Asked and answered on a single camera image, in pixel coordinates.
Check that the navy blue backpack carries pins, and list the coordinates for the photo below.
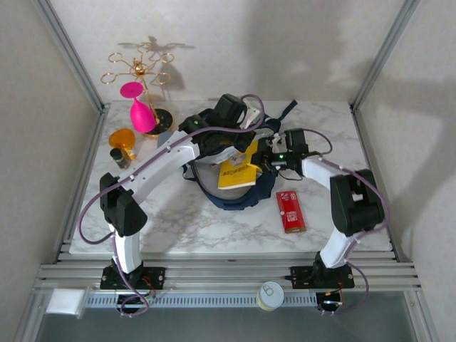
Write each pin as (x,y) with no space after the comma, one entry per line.
(265,181)

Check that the yellow cartoon book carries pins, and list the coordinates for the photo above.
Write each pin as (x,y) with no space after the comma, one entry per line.
(237,176)

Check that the grey-blue pencil case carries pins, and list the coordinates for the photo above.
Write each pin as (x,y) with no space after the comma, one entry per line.
(165,138)

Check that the red packet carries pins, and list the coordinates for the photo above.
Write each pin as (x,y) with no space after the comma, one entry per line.
(290,212)

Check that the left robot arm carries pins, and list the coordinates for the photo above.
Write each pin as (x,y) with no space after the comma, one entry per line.
(160,164)

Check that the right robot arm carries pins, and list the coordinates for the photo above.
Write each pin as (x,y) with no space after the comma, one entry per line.
(356,204)

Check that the pink wine glass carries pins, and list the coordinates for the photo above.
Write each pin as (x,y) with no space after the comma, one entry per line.
(142,115)

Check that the orange wine glass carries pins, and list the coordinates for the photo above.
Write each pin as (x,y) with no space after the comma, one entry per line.
(121,138)

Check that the small dark bottle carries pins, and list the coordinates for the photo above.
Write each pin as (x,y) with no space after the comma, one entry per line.
(120,160)

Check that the tin can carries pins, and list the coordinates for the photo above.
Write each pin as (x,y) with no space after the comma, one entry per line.
(270,294)

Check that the black electronics board with LED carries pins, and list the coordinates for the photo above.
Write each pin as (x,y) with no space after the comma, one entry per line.
(133,303)
(329,303)

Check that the white foam block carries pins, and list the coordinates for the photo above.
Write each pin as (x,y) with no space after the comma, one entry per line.
(64,302)

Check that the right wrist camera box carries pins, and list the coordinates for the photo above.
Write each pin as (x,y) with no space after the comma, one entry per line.
(297,140)

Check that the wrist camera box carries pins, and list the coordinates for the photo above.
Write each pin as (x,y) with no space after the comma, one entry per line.
(297,140)
(231,107)

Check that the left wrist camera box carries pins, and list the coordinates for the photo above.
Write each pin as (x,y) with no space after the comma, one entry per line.
(231,107)

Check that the aluminium side rail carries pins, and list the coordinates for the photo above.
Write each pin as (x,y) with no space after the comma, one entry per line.
(83,178)
(362,128)

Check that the aluminium frame cross rail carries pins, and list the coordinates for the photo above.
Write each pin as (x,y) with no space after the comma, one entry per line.
(228,272)

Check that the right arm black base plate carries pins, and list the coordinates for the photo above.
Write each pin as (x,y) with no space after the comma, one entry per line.
(301,276)

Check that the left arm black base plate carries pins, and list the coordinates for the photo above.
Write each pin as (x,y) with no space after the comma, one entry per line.
(156,276)

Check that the aluminium frame post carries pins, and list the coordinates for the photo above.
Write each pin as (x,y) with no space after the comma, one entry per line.
(384,50)
(71,53)

